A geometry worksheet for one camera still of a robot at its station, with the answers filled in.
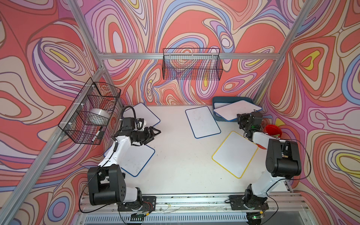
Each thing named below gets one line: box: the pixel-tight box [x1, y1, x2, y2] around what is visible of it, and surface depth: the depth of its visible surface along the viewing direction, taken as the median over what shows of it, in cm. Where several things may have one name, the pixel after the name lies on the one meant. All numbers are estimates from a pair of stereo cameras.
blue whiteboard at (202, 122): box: [185, 105, 222, 139], surface depth 110 cm
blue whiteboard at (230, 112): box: [213, 99, 263, 122], surface depth 112 cm
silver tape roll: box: [88, 108, 111, 122], surface depth 73 cm
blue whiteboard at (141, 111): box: [123, 102, 161, 127], surface depth 117 cm
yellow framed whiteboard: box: [211, 130, 259, 179], surface depth 92 cm
